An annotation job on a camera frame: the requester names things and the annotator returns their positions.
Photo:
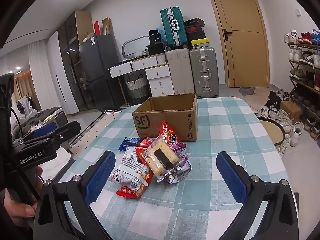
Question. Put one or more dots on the grey door mat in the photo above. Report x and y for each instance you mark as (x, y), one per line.
(247, 91)

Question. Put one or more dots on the flat cardboard pieces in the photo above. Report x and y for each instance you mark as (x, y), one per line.
(106, 26)

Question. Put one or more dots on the plain black shoe box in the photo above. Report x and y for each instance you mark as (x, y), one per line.
(197, 36)

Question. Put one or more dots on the small cardboard box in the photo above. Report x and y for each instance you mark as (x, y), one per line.
(290, 110)

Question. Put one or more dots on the wooden door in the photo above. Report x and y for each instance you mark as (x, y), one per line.
(246, 57)

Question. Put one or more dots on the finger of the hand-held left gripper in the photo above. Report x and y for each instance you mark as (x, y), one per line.
(45, 129)
(68, 131)

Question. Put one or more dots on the white sheer curtain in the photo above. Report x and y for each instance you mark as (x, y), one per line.
(37, 75)

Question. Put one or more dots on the wooden shoe rack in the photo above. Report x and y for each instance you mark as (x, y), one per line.
(301, 85)

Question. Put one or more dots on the pile of sneakers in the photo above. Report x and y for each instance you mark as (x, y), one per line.
(280, 117)

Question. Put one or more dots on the dark grey fridge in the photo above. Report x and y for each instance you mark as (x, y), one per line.
(100, 70)

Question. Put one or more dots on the person's left hand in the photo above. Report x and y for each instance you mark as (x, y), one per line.
(17, 213)

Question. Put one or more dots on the round stool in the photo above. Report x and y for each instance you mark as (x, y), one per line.
(271, 131)

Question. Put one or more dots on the beige suitcase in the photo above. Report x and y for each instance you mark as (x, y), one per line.
(181, 72)

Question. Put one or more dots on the white desk with drawers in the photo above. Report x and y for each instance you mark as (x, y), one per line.
(140, 65)

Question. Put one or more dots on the black red shoe box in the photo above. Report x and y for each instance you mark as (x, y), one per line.
(195, 29)

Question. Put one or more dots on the shoe rack with shoes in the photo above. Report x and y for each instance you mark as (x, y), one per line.
(303, 56)

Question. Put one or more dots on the white drawer unit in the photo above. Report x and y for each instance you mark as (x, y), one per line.
(160, 81)

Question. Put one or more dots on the yellow black shoe box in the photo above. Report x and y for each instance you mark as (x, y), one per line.
(200, 43)

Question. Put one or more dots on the white wardrobe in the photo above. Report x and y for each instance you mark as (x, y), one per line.
(56, 80)

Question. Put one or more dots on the clear cracker packet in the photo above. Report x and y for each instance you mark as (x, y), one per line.
(160, 158)

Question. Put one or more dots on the blue plastic bag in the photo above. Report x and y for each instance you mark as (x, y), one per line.
(162, 33)

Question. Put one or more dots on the dark purple snack packet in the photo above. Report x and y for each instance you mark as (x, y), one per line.
(178, 142)

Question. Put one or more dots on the silver suitcase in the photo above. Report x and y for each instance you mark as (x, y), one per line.
(203, 72)

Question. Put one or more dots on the blue snack packet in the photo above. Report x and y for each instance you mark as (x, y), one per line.
(128, 142)

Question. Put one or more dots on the small red snack packet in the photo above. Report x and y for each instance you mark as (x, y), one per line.
(128, 192)

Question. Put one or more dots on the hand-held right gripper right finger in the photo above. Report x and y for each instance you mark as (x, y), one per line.
(231, 177)

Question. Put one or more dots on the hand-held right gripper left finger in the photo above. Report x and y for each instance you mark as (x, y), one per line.
(100, 177)

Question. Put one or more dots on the dark glass cabinet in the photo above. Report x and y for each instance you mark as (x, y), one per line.
(72, 55)

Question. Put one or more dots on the curved chrome tube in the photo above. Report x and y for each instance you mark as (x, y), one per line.
(125, 47)

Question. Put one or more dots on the woven laundry basket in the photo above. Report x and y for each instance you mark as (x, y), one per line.
(136, 88)

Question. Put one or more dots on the white red printed snack packet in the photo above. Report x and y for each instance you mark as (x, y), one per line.
(130, 170)

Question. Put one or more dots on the purple grape candy bag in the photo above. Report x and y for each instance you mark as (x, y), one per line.
(180, 172)

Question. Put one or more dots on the grey sofa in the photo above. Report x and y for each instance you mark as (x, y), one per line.
(52, 113)

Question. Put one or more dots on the teal suitcase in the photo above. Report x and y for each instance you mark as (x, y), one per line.
(173, 27)

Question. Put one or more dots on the white wall switch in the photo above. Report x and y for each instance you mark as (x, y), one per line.
(298, 11)

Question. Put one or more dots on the black storage box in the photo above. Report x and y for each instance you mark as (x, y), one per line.
(156, 50)

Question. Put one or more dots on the black bag white print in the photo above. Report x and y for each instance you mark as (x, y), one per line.
(155, 38)

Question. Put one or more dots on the brown cardboard box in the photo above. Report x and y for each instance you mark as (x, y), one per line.
(150, 123)

